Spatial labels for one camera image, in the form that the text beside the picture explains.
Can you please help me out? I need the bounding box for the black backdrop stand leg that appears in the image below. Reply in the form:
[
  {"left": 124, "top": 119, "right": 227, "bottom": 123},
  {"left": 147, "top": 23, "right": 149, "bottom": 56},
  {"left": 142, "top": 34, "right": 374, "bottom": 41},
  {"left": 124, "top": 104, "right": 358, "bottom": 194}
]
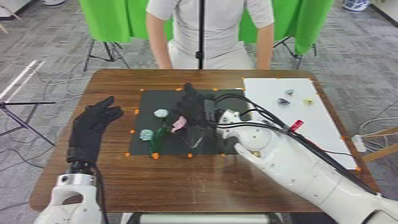
[
  {"left": 81, "top": 38, "right": 133, "bottom": 73},
  {"left": 271, "top": 35, "right": 319, "bottom": 70}
]

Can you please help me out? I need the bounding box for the dark mat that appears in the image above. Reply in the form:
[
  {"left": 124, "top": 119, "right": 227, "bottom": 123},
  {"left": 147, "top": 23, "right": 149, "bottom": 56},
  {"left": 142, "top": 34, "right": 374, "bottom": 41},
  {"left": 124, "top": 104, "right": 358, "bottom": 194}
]
[{"left": 127, "top": 89, "right": 246, "bottom": 157}]

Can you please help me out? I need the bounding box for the pale grey bar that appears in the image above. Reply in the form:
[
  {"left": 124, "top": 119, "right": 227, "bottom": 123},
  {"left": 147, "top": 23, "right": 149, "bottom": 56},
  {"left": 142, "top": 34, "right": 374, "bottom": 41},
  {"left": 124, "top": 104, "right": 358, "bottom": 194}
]
[{"left": 126, "top": 213, "right": 280, "bottom": 224}]

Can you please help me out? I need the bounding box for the pink flower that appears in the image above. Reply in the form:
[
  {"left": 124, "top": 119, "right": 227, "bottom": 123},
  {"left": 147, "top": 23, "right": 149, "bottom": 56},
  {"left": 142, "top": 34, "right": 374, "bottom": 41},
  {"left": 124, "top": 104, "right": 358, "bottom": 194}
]
[{"left": 168, "top": 118, "right": 209, "bottom": 150}]

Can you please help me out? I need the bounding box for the pale teal flower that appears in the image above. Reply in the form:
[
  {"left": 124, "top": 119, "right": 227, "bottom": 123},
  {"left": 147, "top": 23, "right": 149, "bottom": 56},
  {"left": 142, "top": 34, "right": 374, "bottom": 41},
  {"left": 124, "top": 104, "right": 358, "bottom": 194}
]
[{"left": 138, "top": 129, "right": 156, "bottom": 142}]

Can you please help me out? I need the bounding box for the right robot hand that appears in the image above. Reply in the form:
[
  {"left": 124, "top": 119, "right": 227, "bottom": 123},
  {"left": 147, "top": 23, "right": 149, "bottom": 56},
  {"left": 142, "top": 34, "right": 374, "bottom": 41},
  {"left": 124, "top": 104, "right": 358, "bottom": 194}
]
[{"left": 170, "top": 82, "right": 216, "bottom": 130}]

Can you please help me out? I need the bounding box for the black cable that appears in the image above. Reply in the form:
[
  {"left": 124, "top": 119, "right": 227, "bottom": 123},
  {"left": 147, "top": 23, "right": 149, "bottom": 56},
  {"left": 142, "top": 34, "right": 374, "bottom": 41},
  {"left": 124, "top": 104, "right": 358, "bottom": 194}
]
[
  {"left": 236, "top": 108, "right": 286, "bottom": 129},
  {"left": 211, "top": 93, "right": 298, "bottom": 132}
]

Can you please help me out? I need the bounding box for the black stand pole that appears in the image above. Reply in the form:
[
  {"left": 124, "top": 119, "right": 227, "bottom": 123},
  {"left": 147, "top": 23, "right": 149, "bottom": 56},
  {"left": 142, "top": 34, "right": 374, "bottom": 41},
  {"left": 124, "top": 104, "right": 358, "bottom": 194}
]
[{"left": 195, "top": 0, "right": 207, "bottom": 70}]

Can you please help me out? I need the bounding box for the blue and white vase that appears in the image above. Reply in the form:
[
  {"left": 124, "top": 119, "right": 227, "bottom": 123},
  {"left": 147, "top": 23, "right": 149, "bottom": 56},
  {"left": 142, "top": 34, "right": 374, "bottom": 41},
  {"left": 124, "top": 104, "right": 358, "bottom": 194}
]
[{"left": 341, "top": 0, "right": 373, "bottom": 13}]

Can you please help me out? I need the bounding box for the person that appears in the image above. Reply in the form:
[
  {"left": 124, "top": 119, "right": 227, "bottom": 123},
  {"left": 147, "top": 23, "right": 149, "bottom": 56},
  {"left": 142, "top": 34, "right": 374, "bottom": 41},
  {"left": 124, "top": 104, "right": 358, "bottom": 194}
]
[{"left": 143, "top": 0, "right": 277, "bottom": 71}]

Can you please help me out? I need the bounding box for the white sheet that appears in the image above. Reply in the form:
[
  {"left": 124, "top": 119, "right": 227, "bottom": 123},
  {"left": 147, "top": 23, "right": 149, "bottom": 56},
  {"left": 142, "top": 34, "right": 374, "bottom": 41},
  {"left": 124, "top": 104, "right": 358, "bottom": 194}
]
[{"left": 241, "top": 77, "right": 360, "bottom": 171}]

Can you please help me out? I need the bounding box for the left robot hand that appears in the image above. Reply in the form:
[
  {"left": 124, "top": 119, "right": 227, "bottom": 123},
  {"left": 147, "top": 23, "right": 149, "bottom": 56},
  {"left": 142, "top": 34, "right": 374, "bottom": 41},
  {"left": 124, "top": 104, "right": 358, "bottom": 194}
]
[{"left": 65, "top": 95, "right": 126, "bottom": 164}]

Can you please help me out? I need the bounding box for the black tripod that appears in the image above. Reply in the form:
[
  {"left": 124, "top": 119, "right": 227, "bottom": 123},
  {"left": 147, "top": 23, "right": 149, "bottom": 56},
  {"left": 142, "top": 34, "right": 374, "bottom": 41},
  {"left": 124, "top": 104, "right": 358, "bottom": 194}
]
[{"left": 0, "top": 59, "right": 58, "bottom": 148}]

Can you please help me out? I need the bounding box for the white power strip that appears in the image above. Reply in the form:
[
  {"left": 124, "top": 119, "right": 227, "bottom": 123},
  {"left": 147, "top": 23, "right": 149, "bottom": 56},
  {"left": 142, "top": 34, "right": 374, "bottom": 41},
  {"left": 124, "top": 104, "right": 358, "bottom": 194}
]
[{"left": 349, "top": 134, "right": 369, "bottom": 153}]

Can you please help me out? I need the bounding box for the white flower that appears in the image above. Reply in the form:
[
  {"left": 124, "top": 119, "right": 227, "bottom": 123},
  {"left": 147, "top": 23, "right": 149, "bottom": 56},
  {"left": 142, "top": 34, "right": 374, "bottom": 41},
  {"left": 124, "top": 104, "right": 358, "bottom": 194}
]
[{"left": 149, "top": 108, "right": 172, "bottom": 155}]

